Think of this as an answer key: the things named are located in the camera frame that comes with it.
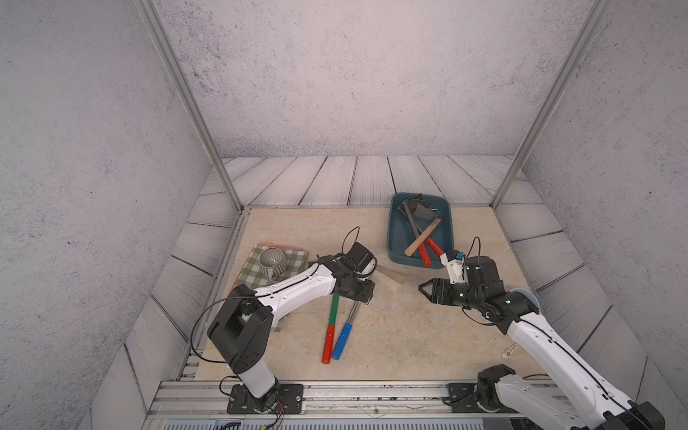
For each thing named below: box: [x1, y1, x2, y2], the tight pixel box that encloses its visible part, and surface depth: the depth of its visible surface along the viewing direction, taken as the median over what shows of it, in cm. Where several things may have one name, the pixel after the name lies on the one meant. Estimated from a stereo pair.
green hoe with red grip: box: [321, 293, 340, 365], surface depth 86 cm
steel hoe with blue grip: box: [331, 301, 362, 361], surface depth 84 cm
